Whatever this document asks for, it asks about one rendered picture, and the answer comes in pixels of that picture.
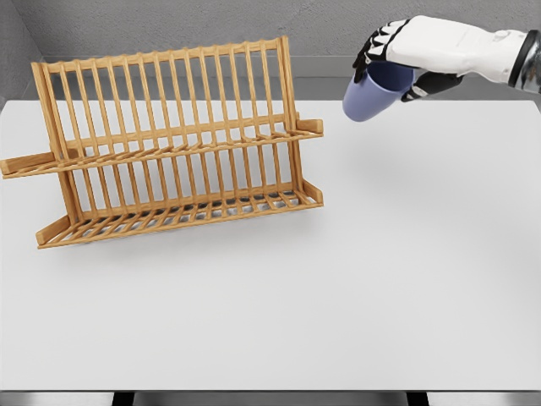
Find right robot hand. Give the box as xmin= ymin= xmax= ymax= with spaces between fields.
xmin=352 ymin=15 xmax=478 ymax=104

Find blue cup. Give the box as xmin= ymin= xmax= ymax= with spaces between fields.
xmin=342 ymin=60 xmax=418 ymax=123

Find wooden dish rack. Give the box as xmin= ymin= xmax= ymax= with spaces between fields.
xmin=0 ymin=35 xmax=325 ymax=250

